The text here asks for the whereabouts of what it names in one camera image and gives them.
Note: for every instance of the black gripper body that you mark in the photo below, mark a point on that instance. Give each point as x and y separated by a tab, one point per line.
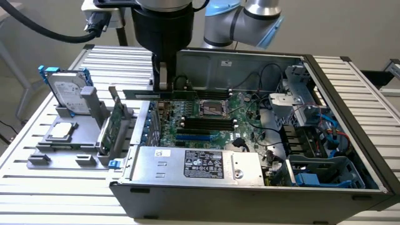
162	30

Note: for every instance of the green RAM stick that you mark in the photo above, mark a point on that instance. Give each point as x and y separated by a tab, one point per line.
140	95

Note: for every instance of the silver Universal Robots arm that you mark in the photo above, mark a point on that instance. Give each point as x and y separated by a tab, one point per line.
218	28

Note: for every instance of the black RAM slot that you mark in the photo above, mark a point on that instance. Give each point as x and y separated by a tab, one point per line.
208	125
208	129
206	118
208	122

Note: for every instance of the blue expansion slot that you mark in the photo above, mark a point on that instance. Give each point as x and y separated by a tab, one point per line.
193	137

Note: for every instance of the black short expansion slot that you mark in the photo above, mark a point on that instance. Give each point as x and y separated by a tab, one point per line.
181	144

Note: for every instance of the CPU socket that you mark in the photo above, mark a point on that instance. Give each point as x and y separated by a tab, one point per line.
214	107

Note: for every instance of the green graphics card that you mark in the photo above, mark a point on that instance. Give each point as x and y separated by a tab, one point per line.
113	126

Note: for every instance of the green motherboard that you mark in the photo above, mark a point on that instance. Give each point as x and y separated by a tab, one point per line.
202	140

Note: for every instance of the silver CPU chip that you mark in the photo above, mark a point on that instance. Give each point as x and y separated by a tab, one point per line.
64	130

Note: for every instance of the silver power supply unit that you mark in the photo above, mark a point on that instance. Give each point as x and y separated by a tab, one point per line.
193	166

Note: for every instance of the blue case latch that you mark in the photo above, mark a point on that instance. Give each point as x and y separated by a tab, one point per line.
113	163

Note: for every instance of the grey parts rack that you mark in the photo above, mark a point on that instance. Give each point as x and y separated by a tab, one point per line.
77	150

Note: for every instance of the black open PC case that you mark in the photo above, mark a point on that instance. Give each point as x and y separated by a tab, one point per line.
218	201

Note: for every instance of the grey disk bay cage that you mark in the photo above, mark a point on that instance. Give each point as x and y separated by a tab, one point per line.
324	171

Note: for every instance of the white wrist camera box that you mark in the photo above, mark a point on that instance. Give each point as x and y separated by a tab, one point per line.
113	16

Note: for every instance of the hard disk with blue bracket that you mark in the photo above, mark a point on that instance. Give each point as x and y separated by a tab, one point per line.
69	93

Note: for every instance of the silver metal drive bracket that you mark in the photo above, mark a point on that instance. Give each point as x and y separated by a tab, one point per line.
296	98

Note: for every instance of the grey side table rail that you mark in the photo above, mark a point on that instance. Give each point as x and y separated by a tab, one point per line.
390	77

